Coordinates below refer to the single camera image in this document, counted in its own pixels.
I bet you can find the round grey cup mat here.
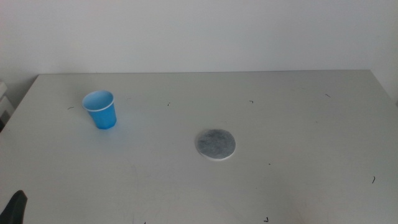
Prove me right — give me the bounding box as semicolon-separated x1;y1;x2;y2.
195;128;237;162

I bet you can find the blue plastic cup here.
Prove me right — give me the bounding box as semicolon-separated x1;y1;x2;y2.
81;90;118;131

